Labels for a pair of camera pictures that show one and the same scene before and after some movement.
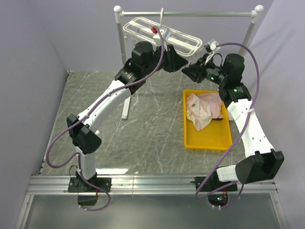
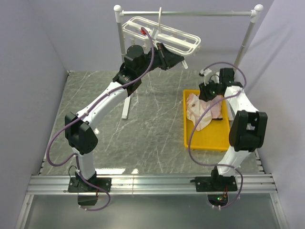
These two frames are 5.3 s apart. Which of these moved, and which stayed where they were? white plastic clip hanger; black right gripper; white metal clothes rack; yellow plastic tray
Moved: black right gripper
Stayed: white metal clothes rack; white plastic clip hanger; yellow plastic tray
